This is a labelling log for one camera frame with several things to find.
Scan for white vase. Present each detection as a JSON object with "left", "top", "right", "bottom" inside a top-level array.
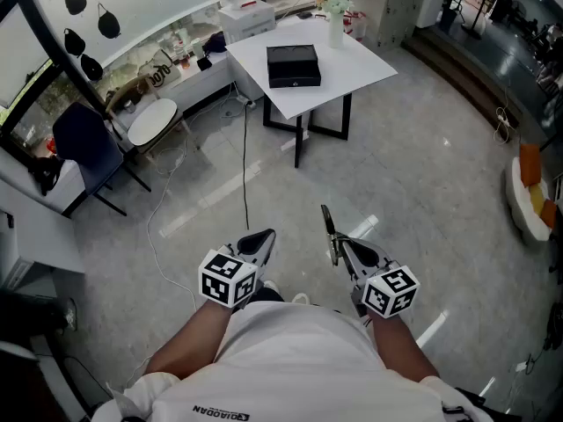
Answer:
[{"left": 328, "top": 11, "right": 345, "bottom": 50}]

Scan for white water dispenser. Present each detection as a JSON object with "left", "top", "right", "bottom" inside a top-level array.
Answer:
[{"left": 217, "top": 0, "right": 277, "bottom": 46}]

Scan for person's black shorts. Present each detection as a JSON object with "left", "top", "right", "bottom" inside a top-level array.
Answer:
[{"left": 253, "top": 285, "right": 285, "bottom": 304}]

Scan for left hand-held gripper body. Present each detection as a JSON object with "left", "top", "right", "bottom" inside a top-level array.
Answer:
[{"left": 198, "top": 243, "right": 266, "bottom": 311}]

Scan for black bag with straps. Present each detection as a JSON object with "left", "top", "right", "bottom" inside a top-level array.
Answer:
[{"left": 27, "top": 156, "right": 65, "bottom": 198}]

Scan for black floor stand fan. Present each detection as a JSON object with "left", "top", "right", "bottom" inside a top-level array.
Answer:
[{"left": 459, "top": 0, "right": 501, "bottom": 41}]

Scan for wooden chair with white cushion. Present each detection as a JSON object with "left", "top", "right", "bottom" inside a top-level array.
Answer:
[{"left": 105, "top": 74, "right": 193, "bottom": 156}]

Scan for small orange cushion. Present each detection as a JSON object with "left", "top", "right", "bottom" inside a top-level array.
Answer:
[{"left": 539, "top": 199, "right": 559, "bottom": 229}]

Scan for white floor cable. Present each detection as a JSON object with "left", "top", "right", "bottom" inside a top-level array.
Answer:
[{"left": 144, "top": 146, "right": 200, "bottom": 312}]

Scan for grey desk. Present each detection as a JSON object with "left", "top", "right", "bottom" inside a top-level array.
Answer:
[{"left": 0, "top": 177, "right": 87, "bottom": 290}]

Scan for black box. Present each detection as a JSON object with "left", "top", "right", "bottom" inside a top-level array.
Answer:
[{"left": 266, "top": 44, "right": 323, "bottom": 90}]

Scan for beige tote bag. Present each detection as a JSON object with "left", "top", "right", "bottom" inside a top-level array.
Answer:
[{"left": 137, "top": 47, "right": 182, "bottom": 101}]

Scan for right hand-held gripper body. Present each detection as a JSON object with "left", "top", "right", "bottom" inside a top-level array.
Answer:
[{"left": 349, "top": 257, "right": 421, "bottom": 320}]

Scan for large orange cushion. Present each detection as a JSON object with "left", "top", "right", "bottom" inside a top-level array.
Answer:
[{"left": 519, "top": 143, "right": 543, "bottom": 189}]

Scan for white cable with plug strip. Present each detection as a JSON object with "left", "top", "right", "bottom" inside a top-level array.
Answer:
[{"left": 492, "top": 84, "right": 515, "bottom": 145}]

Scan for white round floor seat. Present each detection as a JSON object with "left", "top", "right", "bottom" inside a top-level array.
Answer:
[{"left": 504, "top": 142, "right": 559, "bottom": 244}]

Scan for person's right forearm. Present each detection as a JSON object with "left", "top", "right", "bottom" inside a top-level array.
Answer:
[{"left": 370, "top": 314, "right": 442, "bottom": 382}]

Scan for white table with black legs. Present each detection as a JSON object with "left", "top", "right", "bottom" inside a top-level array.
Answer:
[{"left": 224, "top": 14, "right": 399, "bottom": 169}]

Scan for person's white shirt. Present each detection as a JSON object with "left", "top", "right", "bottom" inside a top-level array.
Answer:
[{"left": 91, "top": 300, "right": 494, "bottom": 422}]

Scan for person's left forearm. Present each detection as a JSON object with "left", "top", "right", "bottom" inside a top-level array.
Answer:
[{"left": 144, "top": 298, "right": 235, "bottom": 380}]

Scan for black right shoulder strap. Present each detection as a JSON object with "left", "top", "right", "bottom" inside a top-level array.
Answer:
[{"left": 441, "top": 404, "right": 481, "bottom": 422}]

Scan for black floor cable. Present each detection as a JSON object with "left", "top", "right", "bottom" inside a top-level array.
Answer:
[{"left": 241, "top": 98, "right": 252, "bottom": 231}]

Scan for white window bench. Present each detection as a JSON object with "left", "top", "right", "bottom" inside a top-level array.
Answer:
[{"left": 112, "top": 9, "right": 330, "bottom": 136}]

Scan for yellow cushion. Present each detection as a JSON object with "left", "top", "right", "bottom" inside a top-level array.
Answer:
[{"left": 528, "top": 184, "right": 547, "bottom": 215}]

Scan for dark blue bag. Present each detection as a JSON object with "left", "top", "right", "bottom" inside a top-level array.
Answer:
[{"left": 202, "top": 30, "right": 228, "bottom": 55}]

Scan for dark blue chair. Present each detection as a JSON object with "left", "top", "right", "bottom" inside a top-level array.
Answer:
[{"left": 52, "top": 100, "right": 153, "bottom": 218}]

